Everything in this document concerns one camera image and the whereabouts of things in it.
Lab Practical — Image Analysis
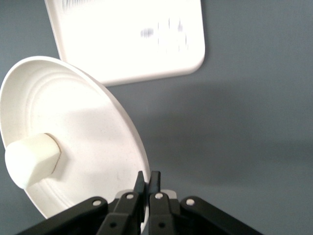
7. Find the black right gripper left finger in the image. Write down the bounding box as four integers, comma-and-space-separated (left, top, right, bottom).
97, 170, 145, 235

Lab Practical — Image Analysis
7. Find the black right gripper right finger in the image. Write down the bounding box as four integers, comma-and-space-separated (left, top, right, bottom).
148, 170, 177, 235

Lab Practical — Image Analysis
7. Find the white steamed bun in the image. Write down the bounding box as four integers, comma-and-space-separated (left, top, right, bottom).
4, 133, 61, 190

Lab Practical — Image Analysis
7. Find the round cream plate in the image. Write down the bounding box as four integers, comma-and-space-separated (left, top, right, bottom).
0, 56, 151, 233

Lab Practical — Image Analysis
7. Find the cream rabbit print tray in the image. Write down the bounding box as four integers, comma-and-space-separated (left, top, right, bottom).
44, 0, 206, 87

